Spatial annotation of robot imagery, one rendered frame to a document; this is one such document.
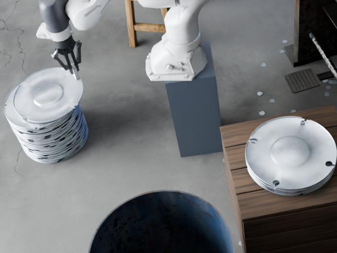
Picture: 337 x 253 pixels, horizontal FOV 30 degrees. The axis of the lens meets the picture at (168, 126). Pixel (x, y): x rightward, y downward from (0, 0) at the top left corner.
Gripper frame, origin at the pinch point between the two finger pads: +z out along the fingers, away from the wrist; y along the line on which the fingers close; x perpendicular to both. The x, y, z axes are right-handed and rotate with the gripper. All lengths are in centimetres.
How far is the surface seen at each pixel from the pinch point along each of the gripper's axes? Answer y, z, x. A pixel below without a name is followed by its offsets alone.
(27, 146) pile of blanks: -30.7, 18.7, -5.8
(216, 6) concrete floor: 83, 28, 21
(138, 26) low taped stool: 40.6, 15.4, 21.7
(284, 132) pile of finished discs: 40, -10, -83
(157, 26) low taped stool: 47, 15, 15
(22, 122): -28.2, 4.9, -5.5
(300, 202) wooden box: 28, -6, -105
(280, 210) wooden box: 22, -6, -103
